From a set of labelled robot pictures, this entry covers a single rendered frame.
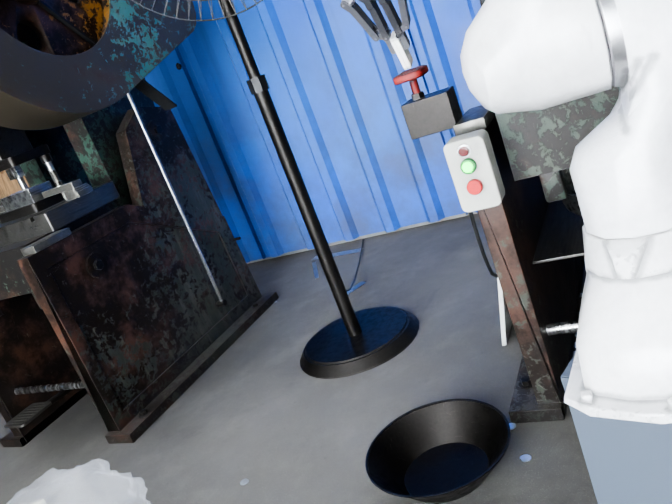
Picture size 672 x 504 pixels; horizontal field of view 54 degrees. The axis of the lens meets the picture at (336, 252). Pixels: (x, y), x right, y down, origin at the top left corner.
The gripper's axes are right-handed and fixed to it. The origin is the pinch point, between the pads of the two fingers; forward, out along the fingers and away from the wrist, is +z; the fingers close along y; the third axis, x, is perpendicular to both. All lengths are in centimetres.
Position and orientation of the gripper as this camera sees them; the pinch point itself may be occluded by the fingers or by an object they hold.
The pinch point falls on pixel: (401, 49)
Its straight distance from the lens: 131.4
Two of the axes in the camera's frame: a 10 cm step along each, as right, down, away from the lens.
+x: 1.8, -7.4, 6.5
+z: 4.7, 6.4, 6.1
